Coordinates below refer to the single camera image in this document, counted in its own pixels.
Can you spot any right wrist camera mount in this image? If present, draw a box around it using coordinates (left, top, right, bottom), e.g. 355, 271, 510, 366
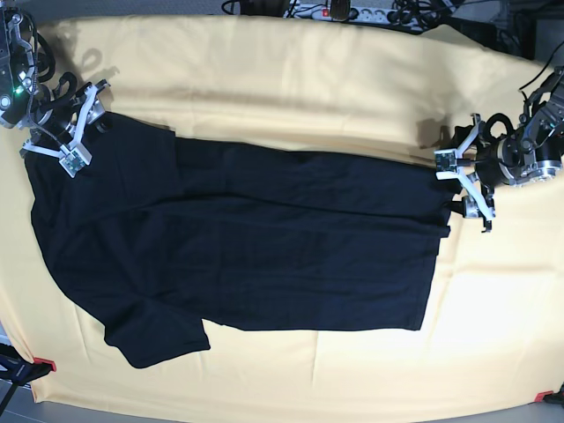
19, 79, 110, 177

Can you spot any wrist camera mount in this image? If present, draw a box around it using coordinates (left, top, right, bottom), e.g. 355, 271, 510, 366
434, 114, 495, 234
19, 79, 110, 177

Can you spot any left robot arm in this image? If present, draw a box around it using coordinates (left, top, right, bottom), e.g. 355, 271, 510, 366
434, 66, 563, 223

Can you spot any left red black clamp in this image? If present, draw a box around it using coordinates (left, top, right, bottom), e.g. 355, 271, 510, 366
1, 344, 56, 386

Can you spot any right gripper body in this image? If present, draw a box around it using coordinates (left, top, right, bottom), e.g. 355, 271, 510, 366
35, 94, 106, 141

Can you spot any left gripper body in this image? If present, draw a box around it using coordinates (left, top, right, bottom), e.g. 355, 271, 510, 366
453, 125, 516, 210

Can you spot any red black clamp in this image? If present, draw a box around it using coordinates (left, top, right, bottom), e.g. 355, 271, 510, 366
535, 377, 564, 403
1, 344, 56, 386

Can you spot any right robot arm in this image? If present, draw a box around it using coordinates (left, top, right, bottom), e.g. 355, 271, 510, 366
1, 1, 111, 147

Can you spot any right red black clamp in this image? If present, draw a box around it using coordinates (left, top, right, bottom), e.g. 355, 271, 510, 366
535, 377, 564, 403

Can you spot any yellow table cloth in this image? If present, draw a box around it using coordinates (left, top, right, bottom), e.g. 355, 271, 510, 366
1, 16, 563, 419

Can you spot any white power strip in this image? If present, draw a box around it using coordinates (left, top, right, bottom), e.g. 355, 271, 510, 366
286, 1, 419, 27

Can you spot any dark navy T-shirt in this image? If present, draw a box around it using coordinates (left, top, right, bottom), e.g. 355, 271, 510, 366
25, 114, 453, 368

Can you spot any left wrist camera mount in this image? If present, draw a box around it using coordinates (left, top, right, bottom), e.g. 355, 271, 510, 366
434, 114, 495, 234

